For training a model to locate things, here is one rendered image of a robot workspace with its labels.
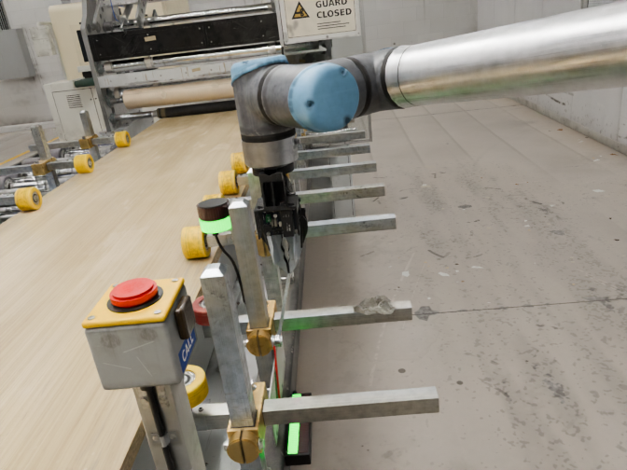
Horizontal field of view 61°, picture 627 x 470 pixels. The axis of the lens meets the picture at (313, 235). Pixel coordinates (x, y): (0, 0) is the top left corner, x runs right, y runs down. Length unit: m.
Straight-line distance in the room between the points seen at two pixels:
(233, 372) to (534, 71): 0.57
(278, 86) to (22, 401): 0.66
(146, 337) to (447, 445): 1.66
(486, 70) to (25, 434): 0.82
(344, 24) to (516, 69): 2.80
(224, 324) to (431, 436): 1.39
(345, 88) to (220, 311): 0.36
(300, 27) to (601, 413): 2.55
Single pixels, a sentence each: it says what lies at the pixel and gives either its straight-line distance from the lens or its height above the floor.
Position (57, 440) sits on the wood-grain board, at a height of 0.90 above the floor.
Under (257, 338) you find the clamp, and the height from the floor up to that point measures 0.86.
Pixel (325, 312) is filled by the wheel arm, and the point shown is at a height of 0.86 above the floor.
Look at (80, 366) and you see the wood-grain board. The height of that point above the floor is 0.90.
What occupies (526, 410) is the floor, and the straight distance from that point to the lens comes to 2.20.
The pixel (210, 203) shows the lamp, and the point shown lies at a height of 1.13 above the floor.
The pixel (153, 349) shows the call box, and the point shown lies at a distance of 0.47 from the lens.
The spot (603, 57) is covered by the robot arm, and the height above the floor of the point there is 1.36.
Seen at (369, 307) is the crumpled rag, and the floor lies 0.87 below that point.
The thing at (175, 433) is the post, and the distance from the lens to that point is 0.54.
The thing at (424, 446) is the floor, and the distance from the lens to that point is 2.03.
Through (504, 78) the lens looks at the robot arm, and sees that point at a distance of 0.68.
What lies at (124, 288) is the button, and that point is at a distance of 0.49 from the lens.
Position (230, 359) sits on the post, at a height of 0.98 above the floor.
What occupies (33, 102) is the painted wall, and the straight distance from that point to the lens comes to 11.29.
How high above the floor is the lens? 1.43
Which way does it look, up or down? 23 degrees down
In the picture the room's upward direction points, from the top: 7 degrees counter-clockwise
